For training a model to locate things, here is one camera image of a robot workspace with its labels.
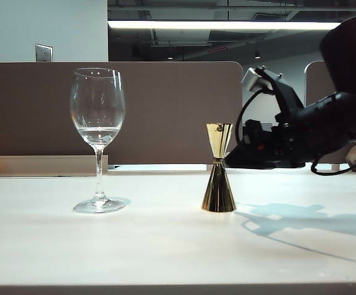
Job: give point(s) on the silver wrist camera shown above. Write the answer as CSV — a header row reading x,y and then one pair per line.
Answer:
x,y
253,80

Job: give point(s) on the gold double jigger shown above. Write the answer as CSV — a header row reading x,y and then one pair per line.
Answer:
x,y
218,196

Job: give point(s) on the red ceiling sign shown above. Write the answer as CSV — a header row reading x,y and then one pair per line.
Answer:
x,y
218,49

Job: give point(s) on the wide brown desk partition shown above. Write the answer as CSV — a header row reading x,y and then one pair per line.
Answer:
x,y
172,110

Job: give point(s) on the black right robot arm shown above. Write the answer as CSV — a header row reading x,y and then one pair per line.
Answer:
x,y
346,116

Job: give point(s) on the metal wall switch plate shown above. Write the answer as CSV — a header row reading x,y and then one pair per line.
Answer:
x,y
44,53

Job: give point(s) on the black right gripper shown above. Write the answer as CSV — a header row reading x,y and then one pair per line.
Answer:
x,y
288,144

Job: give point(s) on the clear wine glass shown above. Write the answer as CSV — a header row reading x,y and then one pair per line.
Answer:
x,y
97,138

